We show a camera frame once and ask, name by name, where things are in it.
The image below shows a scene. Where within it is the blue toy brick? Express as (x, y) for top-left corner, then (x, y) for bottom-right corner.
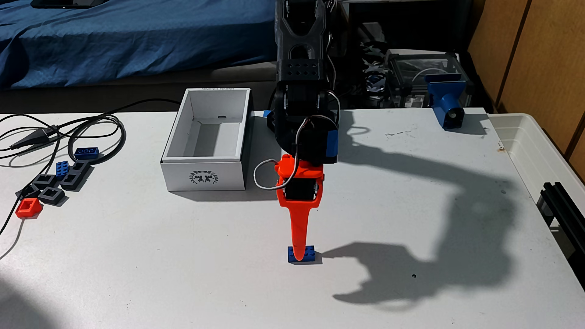
(287, 245), (316, 264)

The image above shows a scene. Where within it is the white cardboard box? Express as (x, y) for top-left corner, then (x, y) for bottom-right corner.
(160, 88), (253, 192)

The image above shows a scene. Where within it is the transparent plastic box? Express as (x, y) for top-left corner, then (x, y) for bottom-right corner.
(385, 49), (473, 109)

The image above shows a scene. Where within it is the blue bed sheet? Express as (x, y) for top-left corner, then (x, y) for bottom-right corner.
(0, 0), (279, 90)

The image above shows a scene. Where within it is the white plastic bin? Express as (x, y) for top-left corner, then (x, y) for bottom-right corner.
(488, 113), (585, 275)

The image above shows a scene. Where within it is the black aluminium extrusion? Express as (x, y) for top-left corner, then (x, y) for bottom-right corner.
(537, 182), (585, 280)

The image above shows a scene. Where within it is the wooden cabinet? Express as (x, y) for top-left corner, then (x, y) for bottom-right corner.
(467, 0), (585, 181)

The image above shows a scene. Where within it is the black flat device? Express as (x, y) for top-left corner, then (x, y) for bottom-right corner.
(30, 0), (109, 10)

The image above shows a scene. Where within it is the white servo cable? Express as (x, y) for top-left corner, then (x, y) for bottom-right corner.
(253, 90), (341, 191)

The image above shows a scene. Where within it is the blue printed mount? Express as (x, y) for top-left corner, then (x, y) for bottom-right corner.
(424, 73), (468, 130)

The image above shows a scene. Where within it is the thick black cable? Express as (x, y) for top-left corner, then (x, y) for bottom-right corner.
(68, 98), (181, 165)

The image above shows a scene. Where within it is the grey bed frame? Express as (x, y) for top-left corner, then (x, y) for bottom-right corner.
(0, 62), (279, 114)

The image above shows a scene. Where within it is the orange square frame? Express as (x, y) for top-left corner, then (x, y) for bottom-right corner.
(16, 197), (43, 219)

